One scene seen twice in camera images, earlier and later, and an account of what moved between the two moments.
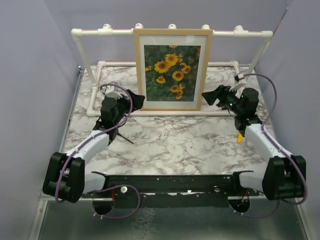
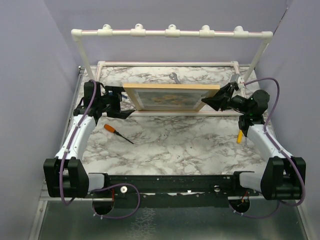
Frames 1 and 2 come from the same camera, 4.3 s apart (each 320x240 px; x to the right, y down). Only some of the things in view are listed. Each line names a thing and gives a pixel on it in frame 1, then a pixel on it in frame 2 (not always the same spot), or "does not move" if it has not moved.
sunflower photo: (171, 72) -> (170, 99)
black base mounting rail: (174, 190) does not move
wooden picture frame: (188, 37) -> (168, 97)
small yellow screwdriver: (239, 138) does not move
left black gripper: (137, 101) -> (116, 96)
